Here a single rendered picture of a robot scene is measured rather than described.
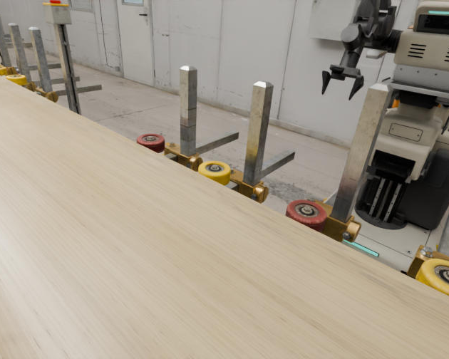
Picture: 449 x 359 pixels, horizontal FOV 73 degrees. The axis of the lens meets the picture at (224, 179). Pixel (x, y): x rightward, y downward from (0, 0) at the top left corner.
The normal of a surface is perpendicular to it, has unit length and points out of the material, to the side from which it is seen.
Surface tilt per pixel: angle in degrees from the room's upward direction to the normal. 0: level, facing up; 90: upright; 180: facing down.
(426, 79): 90
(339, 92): 90
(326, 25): 90
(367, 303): 0
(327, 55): 90
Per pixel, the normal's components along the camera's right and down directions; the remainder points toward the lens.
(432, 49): -0.65, 0.46
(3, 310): 0.07, -0.87
